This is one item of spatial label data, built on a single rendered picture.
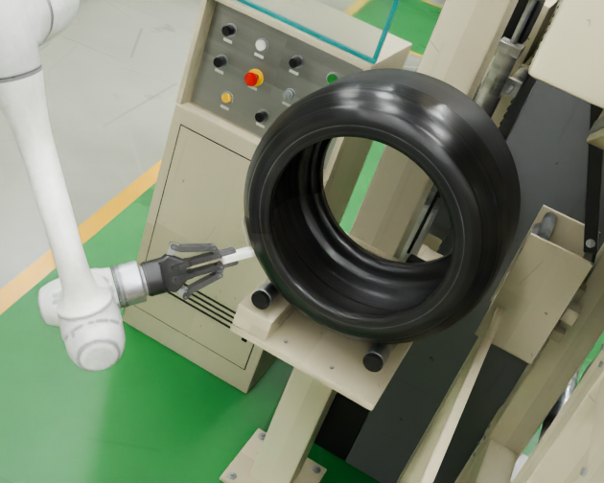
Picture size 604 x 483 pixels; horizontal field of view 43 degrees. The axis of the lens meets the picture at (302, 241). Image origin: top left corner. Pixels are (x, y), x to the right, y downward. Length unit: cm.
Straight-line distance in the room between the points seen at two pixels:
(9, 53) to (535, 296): 120
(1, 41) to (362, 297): 96
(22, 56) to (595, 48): 91
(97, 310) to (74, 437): 113
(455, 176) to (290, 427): 116
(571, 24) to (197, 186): 165
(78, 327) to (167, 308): 137
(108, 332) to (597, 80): 90
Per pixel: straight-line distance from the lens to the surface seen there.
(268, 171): 157
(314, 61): 229
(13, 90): 144
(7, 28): 142
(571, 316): 187
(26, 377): 270
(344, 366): 179
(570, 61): 111
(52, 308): 161
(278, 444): 243
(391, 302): 183
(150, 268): 162
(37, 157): 148
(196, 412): 270
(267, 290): 171
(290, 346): 178
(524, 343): 190
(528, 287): 183
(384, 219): 193
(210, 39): 244
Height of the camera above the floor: 189
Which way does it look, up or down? 30 degrees down
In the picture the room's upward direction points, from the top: 21 degrees clockwise
